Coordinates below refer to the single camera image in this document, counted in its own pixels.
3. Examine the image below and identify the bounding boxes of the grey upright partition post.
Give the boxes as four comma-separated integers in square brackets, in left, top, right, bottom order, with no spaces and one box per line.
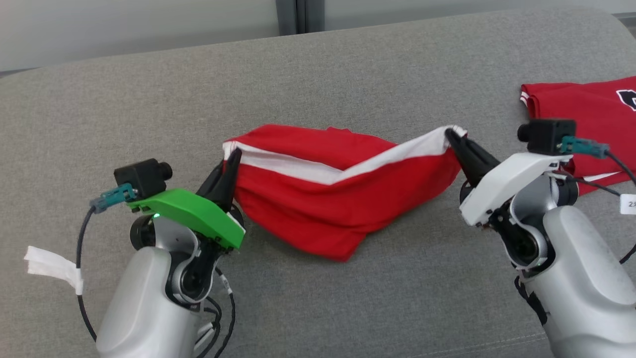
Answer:
[276,0,325,36]

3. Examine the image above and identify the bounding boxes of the white tape on cable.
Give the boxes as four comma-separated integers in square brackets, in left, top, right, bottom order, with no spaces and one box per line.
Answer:
[23,246,84,295]

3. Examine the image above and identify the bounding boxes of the red elastic waist shorts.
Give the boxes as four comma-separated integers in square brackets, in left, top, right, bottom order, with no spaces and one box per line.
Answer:
[222,123,468,263]

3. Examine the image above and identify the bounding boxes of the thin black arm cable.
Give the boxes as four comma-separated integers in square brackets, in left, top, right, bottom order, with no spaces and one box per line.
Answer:
[191,268,237,358]

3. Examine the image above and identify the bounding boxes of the red and white shorts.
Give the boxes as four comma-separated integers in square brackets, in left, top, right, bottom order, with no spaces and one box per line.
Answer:
[520,76,636,196]

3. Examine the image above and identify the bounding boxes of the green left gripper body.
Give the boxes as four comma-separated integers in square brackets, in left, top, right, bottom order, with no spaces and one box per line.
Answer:
[127,188,245,250]

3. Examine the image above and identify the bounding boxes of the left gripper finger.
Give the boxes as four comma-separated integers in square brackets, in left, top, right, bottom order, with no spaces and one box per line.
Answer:
[214,148,243,212]
[196,162,224,198]

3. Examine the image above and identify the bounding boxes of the left camera cable teal plug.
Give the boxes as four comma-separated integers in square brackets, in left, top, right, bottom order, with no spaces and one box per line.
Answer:
[76,183,137,344]

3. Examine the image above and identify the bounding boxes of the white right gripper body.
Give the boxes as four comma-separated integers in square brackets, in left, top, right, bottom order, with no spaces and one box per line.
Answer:
[460,152,572,227]

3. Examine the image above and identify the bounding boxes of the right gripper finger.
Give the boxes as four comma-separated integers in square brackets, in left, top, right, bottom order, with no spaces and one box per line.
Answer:
[446,128,500,177]
[447,137,485,187]

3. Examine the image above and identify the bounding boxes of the right camera cable teal plug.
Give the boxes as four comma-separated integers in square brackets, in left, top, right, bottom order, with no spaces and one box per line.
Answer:
[552,136,636,264]

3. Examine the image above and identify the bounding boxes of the camera cable teal plug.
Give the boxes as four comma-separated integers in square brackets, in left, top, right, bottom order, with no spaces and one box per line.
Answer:
[76,183,137,344]
[552,136,636,264]

